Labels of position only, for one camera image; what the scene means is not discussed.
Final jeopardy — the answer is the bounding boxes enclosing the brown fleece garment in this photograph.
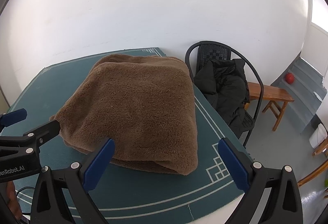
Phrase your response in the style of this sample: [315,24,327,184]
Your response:
[53,54,198,175]

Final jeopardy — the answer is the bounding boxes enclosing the person's left hand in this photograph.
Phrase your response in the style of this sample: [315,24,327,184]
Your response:
[6,181,22,220]

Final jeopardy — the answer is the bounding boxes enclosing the white container on floor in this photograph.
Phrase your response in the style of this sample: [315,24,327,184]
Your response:
[309,123,327,149]

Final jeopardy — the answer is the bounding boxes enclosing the wooden bench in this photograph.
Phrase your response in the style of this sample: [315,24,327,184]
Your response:
[248,82,294,131]

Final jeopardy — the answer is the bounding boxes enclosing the grey stairs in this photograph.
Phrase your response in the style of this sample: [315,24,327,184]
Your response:
[271,57,327,133]

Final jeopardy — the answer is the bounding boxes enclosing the red ball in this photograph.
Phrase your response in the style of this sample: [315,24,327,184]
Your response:
[285,73,295,85]

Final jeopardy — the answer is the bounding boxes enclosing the black jacket on chair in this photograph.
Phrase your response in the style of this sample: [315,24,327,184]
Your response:
[194,59,250,138]

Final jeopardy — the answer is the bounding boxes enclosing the black metal chair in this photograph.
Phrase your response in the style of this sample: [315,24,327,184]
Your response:
[184,41,264,147]

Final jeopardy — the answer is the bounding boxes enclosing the black cable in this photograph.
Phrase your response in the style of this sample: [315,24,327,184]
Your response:
[15,186,35,195]

